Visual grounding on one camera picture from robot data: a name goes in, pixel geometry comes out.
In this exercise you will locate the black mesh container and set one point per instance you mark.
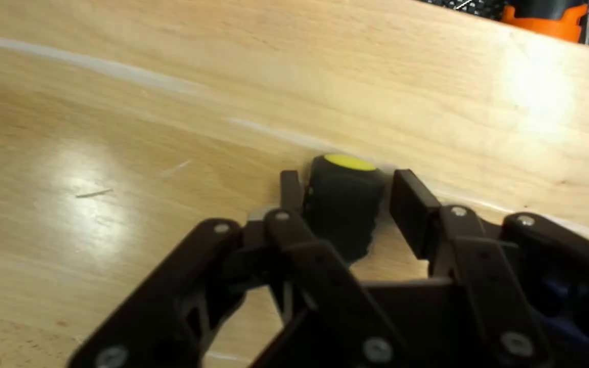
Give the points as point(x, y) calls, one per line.
point(466, 6)

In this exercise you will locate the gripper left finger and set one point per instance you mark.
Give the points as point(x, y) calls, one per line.
point(294, 266)

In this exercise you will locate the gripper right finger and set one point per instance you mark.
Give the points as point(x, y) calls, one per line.
point(483, 266)

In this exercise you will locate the orange black tool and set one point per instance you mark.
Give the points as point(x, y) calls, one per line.
point(545, 18)

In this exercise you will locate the black yellow screwdriver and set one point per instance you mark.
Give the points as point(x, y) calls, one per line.
point(344, 204)

